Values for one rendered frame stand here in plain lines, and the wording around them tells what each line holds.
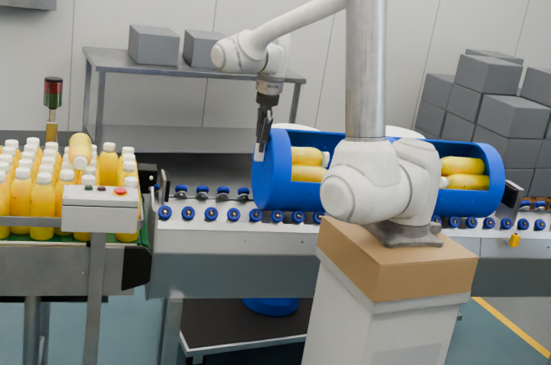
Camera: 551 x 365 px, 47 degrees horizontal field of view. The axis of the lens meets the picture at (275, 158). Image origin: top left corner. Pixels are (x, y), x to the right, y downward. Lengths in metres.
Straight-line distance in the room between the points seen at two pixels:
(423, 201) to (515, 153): 3.80
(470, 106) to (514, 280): 3.16
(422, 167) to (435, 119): 4.34
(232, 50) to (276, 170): 0.42
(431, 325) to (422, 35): 4.96
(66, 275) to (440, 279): 1.08
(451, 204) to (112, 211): 1.19
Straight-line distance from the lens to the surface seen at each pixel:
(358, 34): 1.54
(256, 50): 1.86
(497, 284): 2.67
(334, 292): 1.85
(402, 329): 1.79
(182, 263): 2.12
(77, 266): 1.98
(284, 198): 2.07
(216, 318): 3.04
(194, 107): 5.65
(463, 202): 2.35
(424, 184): 1.68
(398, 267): 1.64
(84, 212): 1.78
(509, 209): 2.62
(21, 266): 1.99
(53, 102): 2.38
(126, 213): 1.79
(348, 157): 1.53
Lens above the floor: 1.80
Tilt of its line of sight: 18 degrees down
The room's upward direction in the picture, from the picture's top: 9 degrees clockwise
